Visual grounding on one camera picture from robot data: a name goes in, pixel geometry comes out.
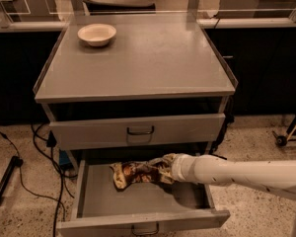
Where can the white bowl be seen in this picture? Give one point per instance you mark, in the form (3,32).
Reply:
(97,34)

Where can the black drawer handle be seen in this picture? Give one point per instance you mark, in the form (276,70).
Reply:
(137,131)
(139,230)

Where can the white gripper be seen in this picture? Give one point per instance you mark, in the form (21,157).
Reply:
(180,169)

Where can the black wheeled cart base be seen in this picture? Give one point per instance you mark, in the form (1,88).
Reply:
(282,140)

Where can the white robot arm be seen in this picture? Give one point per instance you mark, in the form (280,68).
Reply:
(274,177)

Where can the brown chip bag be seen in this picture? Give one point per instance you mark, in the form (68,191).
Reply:
(157,170)

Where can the grey top drawer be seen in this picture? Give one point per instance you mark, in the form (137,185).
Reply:
(111,133)

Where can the black middle drawer handle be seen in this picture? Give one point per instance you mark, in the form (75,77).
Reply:
(139,230)

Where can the grey open middle drawer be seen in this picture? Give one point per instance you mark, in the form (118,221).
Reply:
(100,210)

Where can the black top drawer handle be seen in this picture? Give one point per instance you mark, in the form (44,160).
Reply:
(137,131)

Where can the grey drawer cabinet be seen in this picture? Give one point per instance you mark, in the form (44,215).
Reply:
(157,65)

